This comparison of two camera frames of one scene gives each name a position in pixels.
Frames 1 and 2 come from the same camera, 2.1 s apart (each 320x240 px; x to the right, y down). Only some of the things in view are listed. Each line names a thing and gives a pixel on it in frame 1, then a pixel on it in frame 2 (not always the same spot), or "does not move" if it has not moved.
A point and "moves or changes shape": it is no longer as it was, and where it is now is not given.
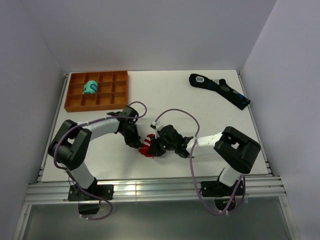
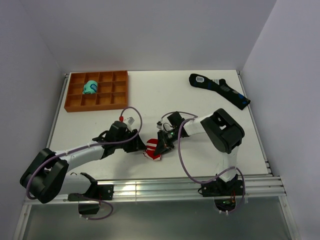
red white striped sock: x=145 y=146 moves or changes shape
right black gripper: x=154 y=149 to x=163 y=144
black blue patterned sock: x=219 y=86 does not move
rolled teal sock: x=90 y=87 does not move
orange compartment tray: x=112 y=93 does not move
